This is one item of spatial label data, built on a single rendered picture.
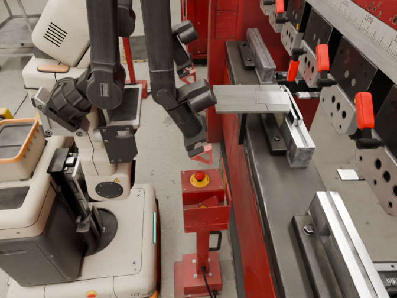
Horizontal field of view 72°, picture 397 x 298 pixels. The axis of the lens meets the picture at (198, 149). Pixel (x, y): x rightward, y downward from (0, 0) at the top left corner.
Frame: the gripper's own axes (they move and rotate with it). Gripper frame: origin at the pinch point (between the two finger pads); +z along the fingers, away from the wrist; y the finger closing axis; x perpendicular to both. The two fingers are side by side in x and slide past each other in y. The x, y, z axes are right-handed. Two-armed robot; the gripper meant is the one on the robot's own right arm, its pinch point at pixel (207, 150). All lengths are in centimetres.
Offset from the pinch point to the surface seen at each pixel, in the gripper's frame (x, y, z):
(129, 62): 71, 196, 35
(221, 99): -8.0, 26.6, 3.7
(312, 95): -39.0, 24.5, 18.9
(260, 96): -21.5, 26.3, 10.3
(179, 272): 56, 6, 82
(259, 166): -11.3, 2.8, 19.4
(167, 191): 61, 64, 81
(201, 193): 11.7, 1.8, 19.7
